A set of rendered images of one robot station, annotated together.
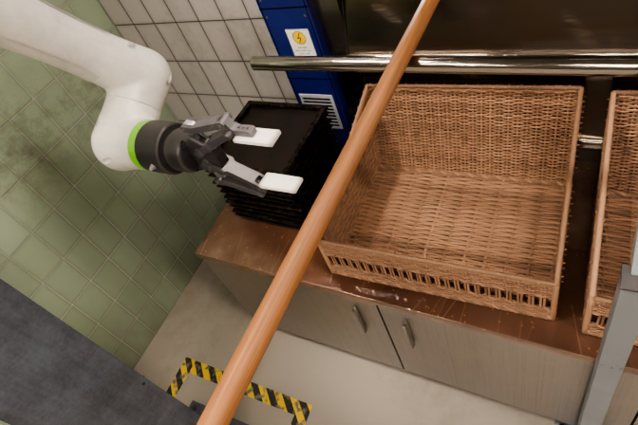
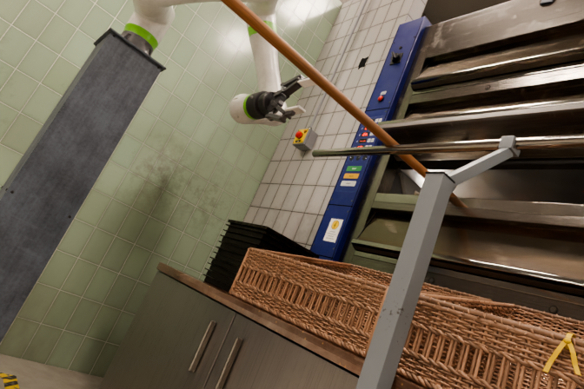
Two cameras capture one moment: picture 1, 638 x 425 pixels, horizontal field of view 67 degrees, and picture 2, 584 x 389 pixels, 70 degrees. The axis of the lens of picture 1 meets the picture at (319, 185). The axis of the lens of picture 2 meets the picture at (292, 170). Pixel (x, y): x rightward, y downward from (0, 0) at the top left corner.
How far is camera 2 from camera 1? 1.21 m
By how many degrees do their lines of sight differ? 63
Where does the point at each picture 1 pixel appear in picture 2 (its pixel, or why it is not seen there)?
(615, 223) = not seen: outside the picture
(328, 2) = (364, 212)
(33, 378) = (89, 120)
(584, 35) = (501, 259)
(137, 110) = not seen: hidden behind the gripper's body
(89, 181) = (155, 226)
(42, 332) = (118, 119)
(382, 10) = (389, 225)
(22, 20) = (270, 53)
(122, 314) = (45, 305)
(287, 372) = not seen: outside the picture
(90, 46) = (275, 78)
